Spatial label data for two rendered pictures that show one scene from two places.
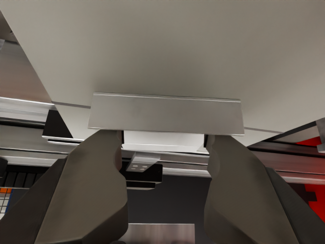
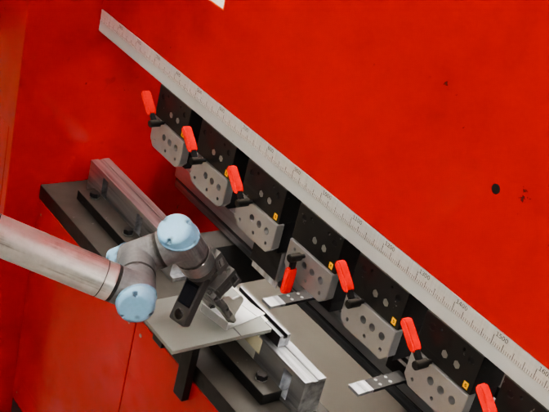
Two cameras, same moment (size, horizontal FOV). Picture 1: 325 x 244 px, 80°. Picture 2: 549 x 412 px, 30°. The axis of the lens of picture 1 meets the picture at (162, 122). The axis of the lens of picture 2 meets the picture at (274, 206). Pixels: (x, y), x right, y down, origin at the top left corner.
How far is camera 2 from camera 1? 2.21 m
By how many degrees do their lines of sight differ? 32
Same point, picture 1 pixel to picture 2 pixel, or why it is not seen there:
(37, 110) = (282, 350)
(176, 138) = not seen: hidden behind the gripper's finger
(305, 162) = (217, 209)
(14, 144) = not seen: hidden behind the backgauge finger
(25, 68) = (274, 368)
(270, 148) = (238, 240)
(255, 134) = not seen: hidden behind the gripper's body
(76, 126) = (254, 329)
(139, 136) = (243, 315)
